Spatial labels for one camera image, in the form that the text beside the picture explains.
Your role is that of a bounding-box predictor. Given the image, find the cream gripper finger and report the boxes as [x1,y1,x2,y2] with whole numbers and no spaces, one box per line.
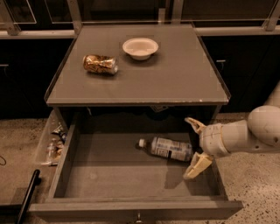
[183,152,214,179]
[185,117,206,135]

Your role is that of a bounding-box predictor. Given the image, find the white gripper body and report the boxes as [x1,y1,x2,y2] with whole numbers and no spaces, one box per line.
[199,123,230,158]

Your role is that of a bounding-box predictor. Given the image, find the blue plastic water bottle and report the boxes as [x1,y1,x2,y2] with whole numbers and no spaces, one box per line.
[138,136,193,162]

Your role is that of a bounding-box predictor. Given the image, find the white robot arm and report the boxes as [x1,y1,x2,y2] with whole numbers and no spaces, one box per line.
[183,81,280,179]

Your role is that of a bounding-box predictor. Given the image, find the open grey top drawer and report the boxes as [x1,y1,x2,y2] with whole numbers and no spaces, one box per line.
[30,113,242,222]

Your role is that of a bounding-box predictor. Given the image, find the grey cabinet with top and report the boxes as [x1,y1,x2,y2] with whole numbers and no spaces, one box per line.
[44,24,232,135]

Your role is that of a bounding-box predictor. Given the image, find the white paper bowl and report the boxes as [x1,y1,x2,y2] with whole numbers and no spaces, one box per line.
[122,38,158,60]

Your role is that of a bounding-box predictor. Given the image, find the crushed gold soda can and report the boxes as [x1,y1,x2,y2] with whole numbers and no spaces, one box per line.
[83,54,118,75]

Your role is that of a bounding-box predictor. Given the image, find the small bottles in bin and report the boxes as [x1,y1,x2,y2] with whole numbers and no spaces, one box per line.
[46,124,67,163]

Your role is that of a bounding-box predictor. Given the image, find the clear plastic bin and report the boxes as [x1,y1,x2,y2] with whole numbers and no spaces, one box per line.
[35,111,61,166]

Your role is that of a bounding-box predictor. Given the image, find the black bar handle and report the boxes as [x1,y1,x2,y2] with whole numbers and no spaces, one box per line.
[15,169,41,224]

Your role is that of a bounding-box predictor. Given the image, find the metal railing frame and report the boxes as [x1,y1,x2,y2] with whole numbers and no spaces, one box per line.
[0,0,280,39]

